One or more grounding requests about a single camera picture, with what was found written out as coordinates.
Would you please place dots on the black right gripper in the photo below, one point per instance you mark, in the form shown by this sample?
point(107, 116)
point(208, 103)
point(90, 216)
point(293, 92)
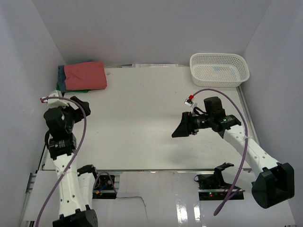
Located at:
point(186, 126)

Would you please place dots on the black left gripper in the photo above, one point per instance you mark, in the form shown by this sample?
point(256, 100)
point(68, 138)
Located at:
point(78, 113)

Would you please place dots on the red t shirt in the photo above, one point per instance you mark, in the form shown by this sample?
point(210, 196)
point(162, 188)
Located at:
point(85, 76)

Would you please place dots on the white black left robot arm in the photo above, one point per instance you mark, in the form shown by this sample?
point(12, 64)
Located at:
point(75, 185)

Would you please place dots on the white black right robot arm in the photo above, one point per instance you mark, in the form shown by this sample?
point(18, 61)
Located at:
point(271, 181)

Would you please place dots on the folded green t shirt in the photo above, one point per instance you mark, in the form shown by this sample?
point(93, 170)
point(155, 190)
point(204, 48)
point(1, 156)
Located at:
point(75, 91)

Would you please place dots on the folded blue t shirt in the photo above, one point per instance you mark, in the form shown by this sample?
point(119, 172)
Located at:
point(61, 79)

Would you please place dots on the white perforated plastic basket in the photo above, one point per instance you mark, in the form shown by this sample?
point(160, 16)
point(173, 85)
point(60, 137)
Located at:
point(218, 69)

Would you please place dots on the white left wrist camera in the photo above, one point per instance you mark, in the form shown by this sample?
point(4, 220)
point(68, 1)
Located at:
point(54, 100)

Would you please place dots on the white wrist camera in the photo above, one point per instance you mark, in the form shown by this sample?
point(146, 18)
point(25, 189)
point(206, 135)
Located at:
point(54, 100)
point(189, 102)

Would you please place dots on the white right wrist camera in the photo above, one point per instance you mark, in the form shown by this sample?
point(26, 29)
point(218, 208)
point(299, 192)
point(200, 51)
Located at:
point(189, 102)

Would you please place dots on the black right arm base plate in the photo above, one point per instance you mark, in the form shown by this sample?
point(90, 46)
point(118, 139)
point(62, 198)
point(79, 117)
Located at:
point(208, 188)

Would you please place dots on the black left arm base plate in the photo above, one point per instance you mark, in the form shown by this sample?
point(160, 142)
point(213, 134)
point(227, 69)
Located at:
point(104, 188)

